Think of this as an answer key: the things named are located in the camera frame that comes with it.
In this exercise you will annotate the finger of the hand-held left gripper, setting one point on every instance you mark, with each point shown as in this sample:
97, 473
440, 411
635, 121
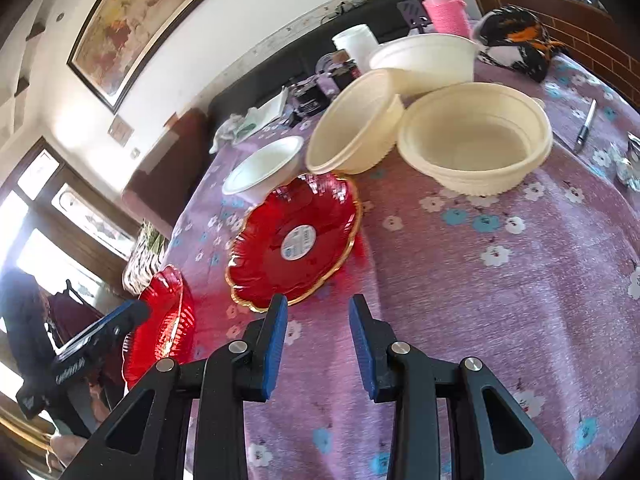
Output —
122, 317

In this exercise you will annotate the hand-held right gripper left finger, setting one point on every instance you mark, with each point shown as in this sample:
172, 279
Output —
276, 345

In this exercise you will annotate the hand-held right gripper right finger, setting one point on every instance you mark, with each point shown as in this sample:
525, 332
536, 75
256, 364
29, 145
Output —
361, 345

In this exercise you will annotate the red glass plate gold rim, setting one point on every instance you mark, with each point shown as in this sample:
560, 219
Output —
165, 320

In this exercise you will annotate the red plate with white sticker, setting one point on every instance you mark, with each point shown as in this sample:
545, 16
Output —
280, 230

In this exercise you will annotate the small white bowl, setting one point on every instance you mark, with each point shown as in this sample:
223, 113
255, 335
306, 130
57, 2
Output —
260, 165

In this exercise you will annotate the large beige paper plate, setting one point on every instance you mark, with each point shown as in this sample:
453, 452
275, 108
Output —
350, 120

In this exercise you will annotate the striped patterned bag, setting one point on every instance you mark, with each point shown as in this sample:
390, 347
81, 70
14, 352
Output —
142, 265

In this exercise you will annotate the purple floral tablecloth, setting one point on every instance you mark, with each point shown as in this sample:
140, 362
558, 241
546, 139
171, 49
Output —
450, 285

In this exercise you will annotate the brown armchair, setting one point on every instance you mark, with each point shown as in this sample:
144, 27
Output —
165, 160

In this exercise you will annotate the white work gloves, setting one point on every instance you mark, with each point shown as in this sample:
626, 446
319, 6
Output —
227, 130

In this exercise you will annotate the white cloth with green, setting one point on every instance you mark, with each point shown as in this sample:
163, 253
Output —
262, 115

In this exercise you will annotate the cream ribbed bowl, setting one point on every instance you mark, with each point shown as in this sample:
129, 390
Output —
475, 130

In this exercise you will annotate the black cylindrical device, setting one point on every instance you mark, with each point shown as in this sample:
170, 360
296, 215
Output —
307, 97
345, 70

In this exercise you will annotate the black sofa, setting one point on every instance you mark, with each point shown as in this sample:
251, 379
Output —
250, 80

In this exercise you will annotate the large white bowl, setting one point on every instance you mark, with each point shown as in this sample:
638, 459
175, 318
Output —
425, 60

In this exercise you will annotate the white plastic jar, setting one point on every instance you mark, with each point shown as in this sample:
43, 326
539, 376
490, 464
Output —
355, 42

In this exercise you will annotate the silver black pen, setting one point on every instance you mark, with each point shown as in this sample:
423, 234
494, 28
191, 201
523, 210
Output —
584, 127

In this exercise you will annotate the purple slotted spatula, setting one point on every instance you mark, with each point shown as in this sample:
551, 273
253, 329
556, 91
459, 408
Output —
412, 12

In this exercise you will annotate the pink thermos bottle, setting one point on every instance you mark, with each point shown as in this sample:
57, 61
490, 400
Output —
445, 10

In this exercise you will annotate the white wall switch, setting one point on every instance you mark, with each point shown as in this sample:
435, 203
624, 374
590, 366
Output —
134, 152

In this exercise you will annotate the wall plate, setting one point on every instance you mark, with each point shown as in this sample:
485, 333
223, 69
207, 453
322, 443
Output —
120, 130

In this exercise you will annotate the framed wall painting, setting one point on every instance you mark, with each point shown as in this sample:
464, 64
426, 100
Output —
125, 20

